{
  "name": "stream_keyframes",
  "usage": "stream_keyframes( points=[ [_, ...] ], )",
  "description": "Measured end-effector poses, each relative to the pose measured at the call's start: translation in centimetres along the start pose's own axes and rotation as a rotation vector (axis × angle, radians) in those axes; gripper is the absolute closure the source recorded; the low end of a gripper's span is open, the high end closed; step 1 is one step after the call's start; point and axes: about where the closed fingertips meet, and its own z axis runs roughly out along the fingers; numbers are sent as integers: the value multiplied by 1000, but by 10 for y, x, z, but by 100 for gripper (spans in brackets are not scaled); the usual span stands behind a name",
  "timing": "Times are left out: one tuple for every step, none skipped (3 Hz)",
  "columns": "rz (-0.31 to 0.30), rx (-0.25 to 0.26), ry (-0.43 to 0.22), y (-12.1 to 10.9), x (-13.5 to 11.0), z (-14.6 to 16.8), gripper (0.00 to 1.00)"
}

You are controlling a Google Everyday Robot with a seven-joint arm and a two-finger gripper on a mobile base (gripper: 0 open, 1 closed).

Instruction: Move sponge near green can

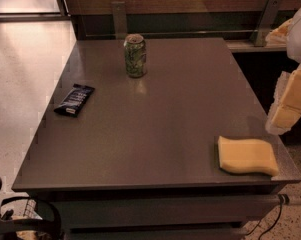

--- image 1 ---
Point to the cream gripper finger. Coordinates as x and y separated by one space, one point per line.
285 111

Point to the yellow sponge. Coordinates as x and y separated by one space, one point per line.
244 156

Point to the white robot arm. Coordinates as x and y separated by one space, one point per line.
289 31

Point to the green soda can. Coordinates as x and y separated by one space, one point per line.
135 55

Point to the grey drawer cabinet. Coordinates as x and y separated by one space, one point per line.
211 212

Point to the dark blue snack wrapper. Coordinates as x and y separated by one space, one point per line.
74 101

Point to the right metal bracket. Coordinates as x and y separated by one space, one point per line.
266 20

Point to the metal bracket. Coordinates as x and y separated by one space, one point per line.
266 20
119 19

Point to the white cabinet handle bar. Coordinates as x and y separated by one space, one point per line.
291 199

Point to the left metal bracket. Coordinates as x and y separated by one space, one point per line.
119 19

